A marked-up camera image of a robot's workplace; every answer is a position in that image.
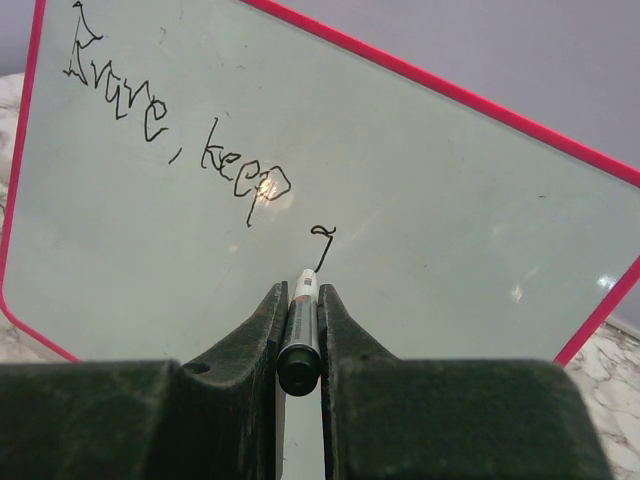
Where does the pink framed whiteboard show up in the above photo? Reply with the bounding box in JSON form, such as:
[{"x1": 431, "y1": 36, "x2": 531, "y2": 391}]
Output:
[{"x1": 1, "y1": 1, "x2": 639, "y2": 479}]

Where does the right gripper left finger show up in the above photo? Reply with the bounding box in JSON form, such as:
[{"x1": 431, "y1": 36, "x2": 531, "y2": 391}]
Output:
[{"x1": 1, "y1": 283, "x2": 288, "y2": 479}]

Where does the white whiteboard marker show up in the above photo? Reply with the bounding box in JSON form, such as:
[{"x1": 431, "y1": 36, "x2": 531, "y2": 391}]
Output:
[{"x1": 277, "y1": 269, "x2": 321, "y2": 397}]

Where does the aluminium table frame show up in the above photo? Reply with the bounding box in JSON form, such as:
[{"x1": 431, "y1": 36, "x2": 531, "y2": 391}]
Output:
[{"x1": 606, "y1": 315, "x2": 640, "y2": 341}]

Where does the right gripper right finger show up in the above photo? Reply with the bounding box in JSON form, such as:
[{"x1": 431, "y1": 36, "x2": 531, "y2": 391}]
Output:
[{"x1": 318, "y1": 284, "x2": 613, "y2": 479}]

